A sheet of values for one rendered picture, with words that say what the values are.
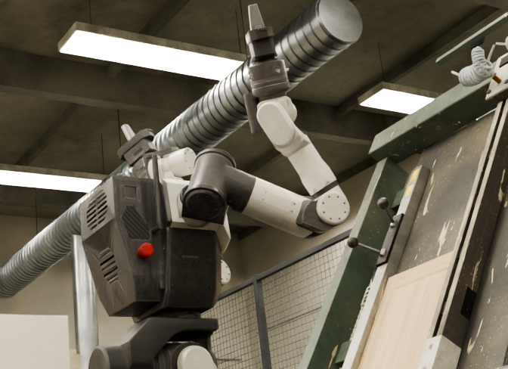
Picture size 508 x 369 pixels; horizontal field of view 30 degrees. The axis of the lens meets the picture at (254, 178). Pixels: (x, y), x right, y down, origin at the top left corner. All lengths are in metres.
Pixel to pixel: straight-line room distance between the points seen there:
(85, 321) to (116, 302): 6.17
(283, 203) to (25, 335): 4.31
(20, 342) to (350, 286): 3.44
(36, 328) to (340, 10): 2.78
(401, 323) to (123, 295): 0.93
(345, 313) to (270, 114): 1.15
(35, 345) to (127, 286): 4.18
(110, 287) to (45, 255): 6.98
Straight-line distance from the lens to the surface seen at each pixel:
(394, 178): 3.50
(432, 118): 3.31
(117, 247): 2.16
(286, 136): 2.16
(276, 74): 2.19
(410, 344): 2.68
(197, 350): 2.17
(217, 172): 2.10
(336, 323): 3.13
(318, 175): 2.18
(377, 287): 2.97
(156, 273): 2.15
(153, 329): 2.15
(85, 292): 8.44
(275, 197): 2.13
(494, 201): 2.76
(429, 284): 2.79
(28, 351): 6.29
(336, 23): 5.61
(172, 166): 2.34
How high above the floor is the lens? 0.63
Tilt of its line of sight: 20 degrees up
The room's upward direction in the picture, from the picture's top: 7 degrees counter-clockwise
